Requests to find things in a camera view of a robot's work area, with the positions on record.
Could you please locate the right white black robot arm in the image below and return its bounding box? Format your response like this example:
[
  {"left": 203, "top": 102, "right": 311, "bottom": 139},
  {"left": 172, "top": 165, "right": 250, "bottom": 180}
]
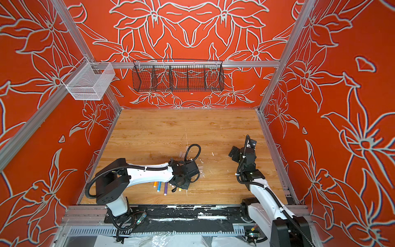
[{"left": 229, "top": 144, "right": 315, "bottom": 247}]

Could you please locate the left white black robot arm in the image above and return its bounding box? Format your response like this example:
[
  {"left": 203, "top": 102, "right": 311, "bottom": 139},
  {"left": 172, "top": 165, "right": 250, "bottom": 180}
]
[{"left": 85, "top": 158, "right": 200, "bottom": 217}]

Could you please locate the purple marker pen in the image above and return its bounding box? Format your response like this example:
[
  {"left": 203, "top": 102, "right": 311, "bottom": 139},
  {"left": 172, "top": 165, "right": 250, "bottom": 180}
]
[{"left": 164, "top": 182, "right": 169, "bottom": 196}]

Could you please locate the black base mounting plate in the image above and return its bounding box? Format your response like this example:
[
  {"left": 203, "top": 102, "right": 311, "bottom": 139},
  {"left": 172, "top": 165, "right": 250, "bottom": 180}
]
[{"left": 105, "top": 204, "right": 257, "bottom": 234}]

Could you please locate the small green circuit board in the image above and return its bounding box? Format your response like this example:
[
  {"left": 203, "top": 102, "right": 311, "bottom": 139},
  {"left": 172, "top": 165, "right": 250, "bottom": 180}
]
[{"left": 245, "top": 226, "right": 262, "bottom": 244}]

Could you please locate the white mesh basket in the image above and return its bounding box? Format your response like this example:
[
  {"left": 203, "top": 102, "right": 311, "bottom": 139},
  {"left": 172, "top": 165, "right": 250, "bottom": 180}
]
[{"left": 61, "top": 57, "right": 115, "bottom": 100}]

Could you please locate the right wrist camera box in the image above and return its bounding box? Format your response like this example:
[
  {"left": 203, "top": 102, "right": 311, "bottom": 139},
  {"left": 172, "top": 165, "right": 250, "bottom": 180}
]
[{"left": 248, "top": 139, "right": 257, "bottom": 149}]

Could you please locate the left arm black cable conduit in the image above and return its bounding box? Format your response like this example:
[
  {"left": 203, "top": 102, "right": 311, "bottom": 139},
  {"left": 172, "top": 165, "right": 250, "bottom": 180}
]
[{"left": 84, "top": 143, "right": 202, "bottom": 199}]

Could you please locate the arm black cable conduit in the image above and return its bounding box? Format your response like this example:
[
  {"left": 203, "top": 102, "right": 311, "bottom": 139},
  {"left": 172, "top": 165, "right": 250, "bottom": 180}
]
[
  {"left": 84, "top": 143, "right": 202, "bottom": 199},
  {"left": 236, "top": 135, "right": 315, "bottom": 247}
]

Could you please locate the white slotted cable duct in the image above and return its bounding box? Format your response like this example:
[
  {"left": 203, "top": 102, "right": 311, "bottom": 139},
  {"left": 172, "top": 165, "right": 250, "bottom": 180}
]
[{"left": 67, "top": 226, "right": 245, "bottom": 237}]

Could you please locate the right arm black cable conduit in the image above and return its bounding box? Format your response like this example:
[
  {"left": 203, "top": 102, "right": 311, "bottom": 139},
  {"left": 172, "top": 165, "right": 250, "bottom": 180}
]
[{"left": 236, "top": 135, "right": 315, "bottom": 247}]

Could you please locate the black wire basket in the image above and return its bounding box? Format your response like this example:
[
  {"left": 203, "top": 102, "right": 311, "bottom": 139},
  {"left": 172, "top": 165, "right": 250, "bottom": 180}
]
[{"left": 132, "top": 59, "right": 225, "bottom": 93}]

